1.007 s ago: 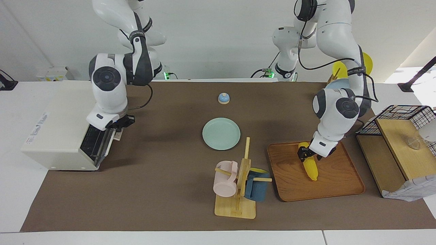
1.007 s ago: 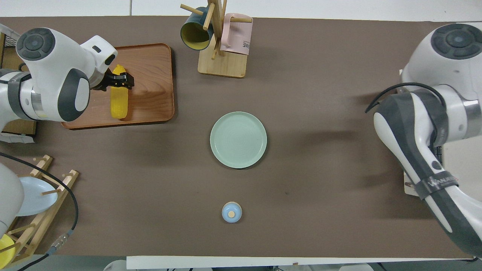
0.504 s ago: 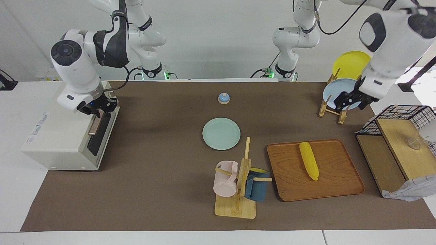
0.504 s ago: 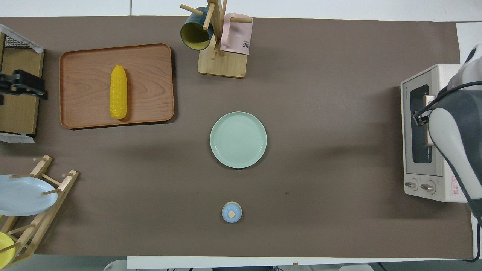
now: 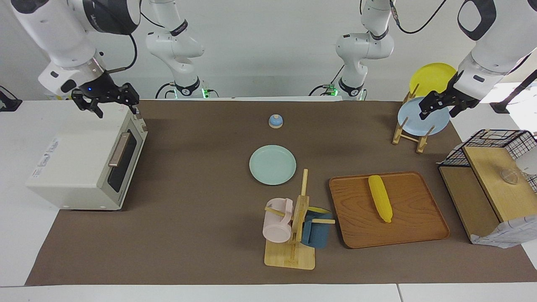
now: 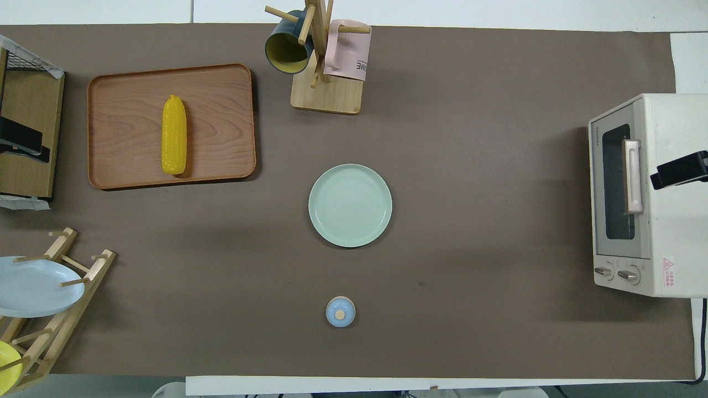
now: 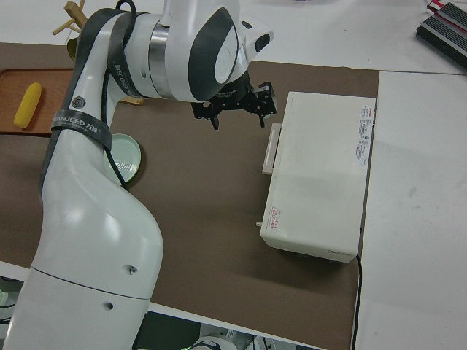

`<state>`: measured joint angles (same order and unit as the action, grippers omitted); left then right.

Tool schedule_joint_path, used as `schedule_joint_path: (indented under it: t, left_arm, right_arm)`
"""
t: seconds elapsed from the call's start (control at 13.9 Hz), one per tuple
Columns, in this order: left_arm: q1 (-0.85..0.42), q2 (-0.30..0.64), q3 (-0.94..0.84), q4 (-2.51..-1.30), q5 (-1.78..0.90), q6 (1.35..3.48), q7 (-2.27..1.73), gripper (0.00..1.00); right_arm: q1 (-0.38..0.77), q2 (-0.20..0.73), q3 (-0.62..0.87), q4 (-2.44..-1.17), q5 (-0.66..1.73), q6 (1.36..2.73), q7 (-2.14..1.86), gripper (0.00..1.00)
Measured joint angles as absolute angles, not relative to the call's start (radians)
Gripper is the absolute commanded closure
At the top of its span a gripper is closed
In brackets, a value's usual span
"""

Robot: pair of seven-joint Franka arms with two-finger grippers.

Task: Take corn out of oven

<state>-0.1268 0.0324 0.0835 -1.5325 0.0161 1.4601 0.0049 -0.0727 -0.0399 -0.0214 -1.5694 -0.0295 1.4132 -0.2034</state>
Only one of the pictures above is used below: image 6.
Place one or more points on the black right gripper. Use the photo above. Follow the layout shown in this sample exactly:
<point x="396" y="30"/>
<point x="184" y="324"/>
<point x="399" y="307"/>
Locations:
<point x="691" y="168"/>

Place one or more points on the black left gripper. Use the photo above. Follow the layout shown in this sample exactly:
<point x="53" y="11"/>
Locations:
<point x="19" y="132"/>

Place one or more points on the yellow corn cob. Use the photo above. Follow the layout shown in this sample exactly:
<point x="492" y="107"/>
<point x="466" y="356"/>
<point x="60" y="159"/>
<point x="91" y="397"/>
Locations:
<point x="174" y="135"/>

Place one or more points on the pale green plate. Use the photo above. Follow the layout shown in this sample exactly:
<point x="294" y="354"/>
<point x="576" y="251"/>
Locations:
<point x="350" y="205"/>

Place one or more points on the white toaster oven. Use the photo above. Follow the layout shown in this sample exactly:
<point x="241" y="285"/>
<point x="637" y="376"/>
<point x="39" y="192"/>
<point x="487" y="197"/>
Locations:
<point x="677" y="232"/>

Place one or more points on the oven control knob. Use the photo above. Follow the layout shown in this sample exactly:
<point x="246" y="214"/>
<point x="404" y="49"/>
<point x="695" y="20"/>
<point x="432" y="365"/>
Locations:
<point x="604" y="271"/>
<point x="629" y="275"/>

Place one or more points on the red warning sticker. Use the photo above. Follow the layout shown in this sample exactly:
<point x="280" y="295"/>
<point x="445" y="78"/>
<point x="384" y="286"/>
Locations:
<point x="668" y="272"/>

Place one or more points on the wooden dish rack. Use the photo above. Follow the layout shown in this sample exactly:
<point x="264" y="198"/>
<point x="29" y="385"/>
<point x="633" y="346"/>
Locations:
<point x="83" y="273"/>

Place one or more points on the light blue plate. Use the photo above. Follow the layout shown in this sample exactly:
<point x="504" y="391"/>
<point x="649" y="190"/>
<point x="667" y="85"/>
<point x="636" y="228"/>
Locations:
<point x="33" y="287"/>

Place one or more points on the wooden serving tray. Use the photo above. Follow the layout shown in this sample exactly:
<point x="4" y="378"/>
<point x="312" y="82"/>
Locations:
<point x="221" y="126"/>

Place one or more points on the brown table mat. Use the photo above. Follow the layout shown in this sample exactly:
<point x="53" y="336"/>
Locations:
<point x="470" y="177"/>

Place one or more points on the yellow plate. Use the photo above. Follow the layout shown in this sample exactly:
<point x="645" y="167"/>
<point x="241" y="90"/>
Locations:
<point x="6" y="367"/>

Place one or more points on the dark teal mug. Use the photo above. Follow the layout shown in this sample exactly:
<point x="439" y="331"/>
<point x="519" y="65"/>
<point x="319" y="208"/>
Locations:
<point x="285" y="48"/>

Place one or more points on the white round object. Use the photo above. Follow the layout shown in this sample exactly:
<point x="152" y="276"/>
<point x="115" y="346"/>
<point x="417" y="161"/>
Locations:
<point x="168" y="390"/>

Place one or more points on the wooden mug tree stand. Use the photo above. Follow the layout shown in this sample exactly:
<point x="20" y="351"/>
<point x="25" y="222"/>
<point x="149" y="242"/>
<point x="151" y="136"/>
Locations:
<point x="327" y="95"/>

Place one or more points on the pink mug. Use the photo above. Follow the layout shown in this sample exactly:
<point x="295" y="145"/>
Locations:
<point x="348" y="52"/>

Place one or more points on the blue jar with wooden lid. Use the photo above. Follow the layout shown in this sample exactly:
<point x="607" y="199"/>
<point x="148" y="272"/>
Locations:
<point x="340" y="313"/>

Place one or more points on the white board strip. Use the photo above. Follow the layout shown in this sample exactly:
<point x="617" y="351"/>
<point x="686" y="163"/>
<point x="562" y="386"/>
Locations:
<point x="359" y="385"/>

